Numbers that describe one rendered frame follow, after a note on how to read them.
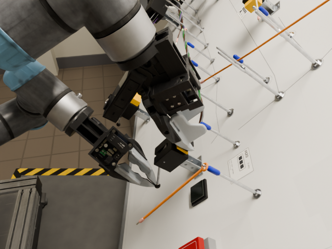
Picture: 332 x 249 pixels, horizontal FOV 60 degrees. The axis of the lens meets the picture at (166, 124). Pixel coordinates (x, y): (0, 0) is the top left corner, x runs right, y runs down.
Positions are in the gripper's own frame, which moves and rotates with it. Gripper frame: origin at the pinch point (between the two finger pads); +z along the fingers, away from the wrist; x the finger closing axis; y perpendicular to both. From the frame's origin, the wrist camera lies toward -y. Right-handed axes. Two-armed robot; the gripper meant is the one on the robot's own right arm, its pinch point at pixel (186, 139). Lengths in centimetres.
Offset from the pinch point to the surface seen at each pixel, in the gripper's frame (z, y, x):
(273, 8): -3.0, 22.8, 25.9
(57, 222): 71, -119, 44
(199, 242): 4.3, -0.2, -17.3
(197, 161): 7.4, -1.0, 0.5
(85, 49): 52, -135, 226
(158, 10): 1, -10, 71
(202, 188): 6.8, -0.2, -6.5
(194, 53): 8.0, 0.0, 42.7
